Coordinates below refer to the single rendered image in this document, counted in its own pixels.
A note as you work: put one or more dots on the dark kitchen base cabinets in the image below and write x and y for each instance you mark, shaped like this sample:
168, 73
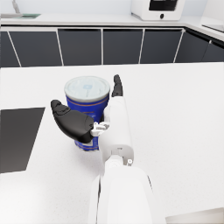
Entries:
110, 46

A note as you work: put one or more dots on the blue can with silver lid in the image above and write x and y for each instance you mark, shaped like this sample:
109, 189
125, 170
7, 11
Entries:
86, 100

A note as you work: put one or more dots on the white microwave oven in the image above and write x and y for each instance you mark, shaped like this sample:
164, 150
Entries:
157, 9

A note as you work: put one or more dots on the dark grey square mat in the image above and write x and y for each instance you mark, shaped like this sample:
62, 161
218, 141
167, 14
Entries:
18, 138

